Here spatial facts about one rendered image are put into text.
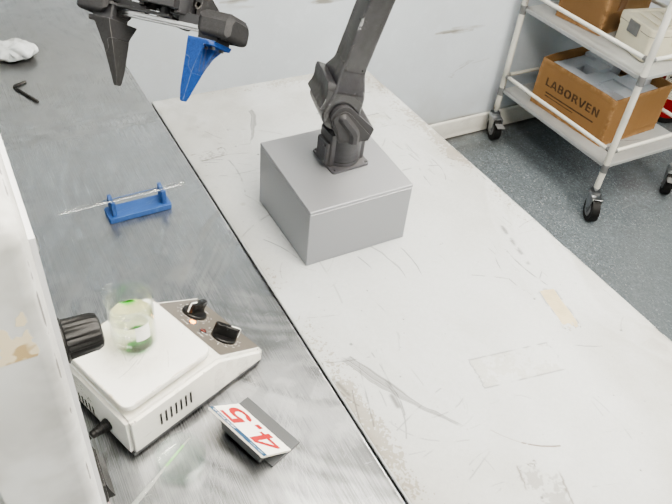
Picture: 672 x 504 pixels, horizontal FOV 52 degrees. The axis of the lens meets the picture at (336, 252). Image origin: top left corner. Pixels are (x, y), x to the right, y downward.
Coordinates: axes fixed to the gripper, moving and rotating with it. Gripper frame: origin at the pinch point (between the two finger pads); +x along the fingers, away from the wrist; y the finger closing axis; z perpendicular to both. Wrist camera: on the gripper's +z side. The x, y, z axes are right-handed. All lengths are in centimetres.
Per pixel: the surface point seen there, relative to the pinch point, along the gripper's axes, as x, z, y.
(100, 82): 4, 54, 40
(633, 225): 11, 214, -97
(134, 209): 21.8, 25.3, 12.7
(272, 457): 40.3, -1.5, -24.0
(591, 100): -32, 210, -68
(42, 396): 12, -57, -29
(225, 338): 30.4, 4.4, -13.5
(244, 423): 37.6, -1.1, -19.7
